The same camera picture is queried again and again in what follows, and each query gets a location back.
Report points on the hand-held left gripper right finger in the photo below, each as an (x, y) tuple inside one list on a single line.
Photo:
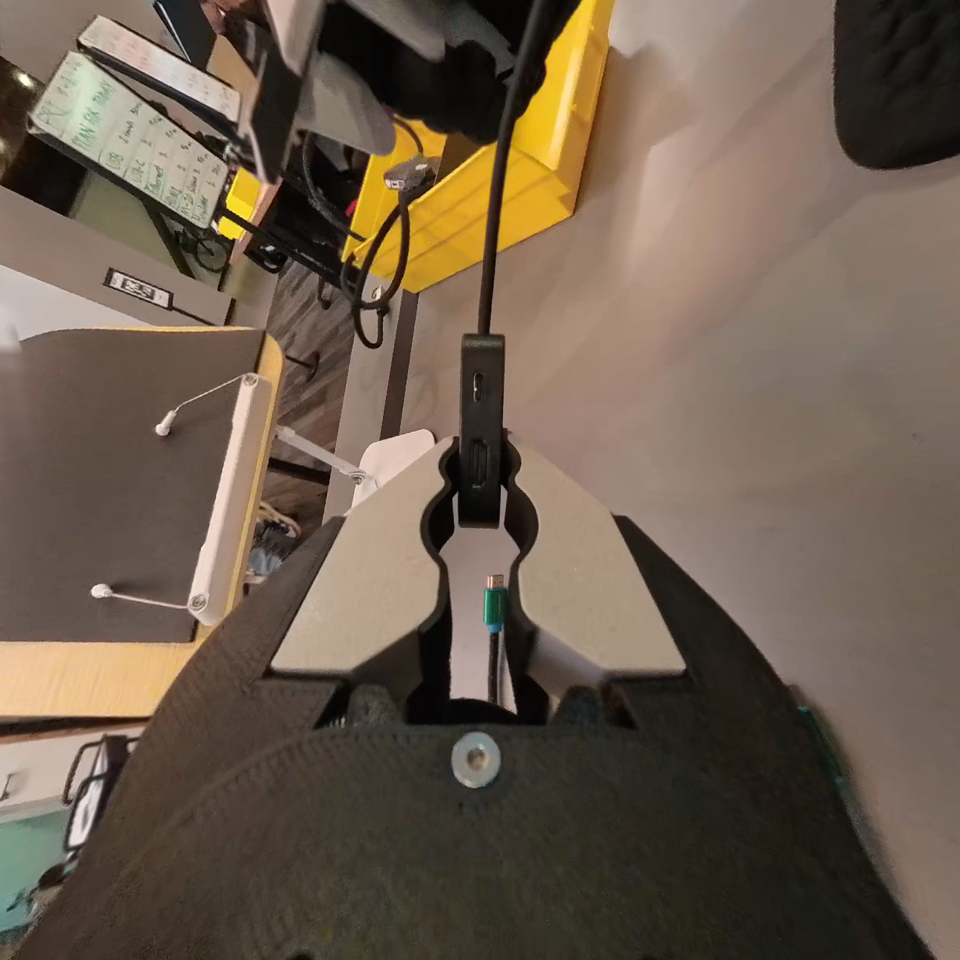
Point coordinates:
[(600, 600)]

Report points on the white metal board stand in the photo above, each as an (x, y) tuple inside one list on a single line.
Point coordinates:
[(225, 510)]

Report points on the small printed label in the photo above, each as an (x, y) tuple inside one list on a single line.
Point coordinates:
[(139, 286)]

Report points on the yellow plastic bin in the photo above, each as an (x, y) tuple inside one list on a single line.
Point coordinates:
[(540, 187)]

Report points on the black utility cart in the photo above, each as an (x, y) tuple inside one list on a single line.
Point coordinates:
[(90, 795)]

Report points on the wood-edged dark board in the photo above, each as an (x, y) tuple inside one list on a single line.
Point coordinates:
[(112, 487)]

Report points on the black round stool seat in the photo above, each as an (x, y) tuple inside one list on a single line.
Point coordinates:
[(900, 90)]

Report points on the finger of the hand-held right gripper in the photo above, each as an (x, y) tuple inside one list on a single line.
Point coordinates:
[(352, 26), (345, 105)]

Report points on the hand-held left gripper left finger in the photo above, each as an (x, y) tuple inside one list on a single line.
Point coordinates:
[(352, 600)]

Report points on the whiteboard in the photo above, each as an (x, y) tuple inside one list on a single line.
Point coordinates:
[(127, 142), (165, 67)]

